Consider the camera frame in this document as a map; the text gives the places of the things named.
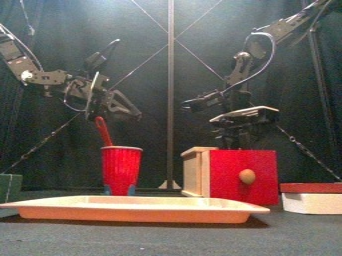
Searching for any wooden drawer with red front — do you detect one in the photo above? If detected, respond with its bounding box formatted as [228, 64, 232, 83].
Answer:
[179, 146, 281, 206]

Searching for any red plastic spoon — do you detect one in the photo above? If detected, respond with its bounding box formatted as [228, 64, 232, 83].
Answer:
[94, 115, 115, 148]

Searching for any red ribbed plastic cup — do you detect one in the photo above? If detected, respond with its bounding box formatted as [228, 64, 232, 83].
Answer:
[101, 145, 145, 197]

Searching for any small blue plastic stand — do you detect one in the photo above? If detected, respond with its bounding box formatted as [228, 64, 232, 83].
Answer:
[103, 184, 138, 197]

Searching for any white box red striped lid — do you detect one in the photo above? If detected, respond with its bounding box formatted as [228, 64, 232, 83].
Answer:
[280, 182, 342, 215]

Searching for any white plastic tray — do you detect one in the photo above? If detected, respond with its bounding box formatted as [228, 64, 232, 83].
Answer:
[0, 195, 272, 225]

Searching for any dark green box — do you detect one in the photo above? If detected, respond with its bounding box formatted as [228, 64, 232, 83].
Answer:
[0, 173, 25, 204]

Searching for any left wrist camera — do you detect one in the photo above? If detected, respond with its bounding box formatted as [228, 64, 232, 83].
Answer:
[85, 38, 122, 75]

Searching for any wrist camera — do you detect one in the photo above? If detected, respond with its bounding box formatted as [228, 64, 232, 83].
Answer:
[181, 89, 225, 113]
[85, 38, 122, 75]

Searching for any grey metal frame pole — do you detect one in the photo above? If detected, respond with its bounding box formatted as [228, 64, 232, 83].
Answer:
[158, 0, 184, 191]

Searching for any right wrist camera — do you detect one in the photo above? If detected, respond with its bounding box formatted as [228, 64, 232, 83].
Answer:
[181, 89, 225, 113]

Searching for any thin steel brace cable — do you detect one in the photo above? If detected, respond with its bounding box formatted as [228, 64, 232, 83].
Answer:
[130, 0, 342, 183]
[0, 0, 224, 175]

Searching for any black frame post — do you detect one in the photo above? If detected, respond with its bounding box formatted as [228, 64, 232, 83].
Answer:
[306, 26, 340, 174]

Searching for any grey right arm cable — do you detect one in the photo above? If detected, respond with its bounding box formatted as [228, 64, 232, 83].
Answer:
[221, 31, 278, 95]

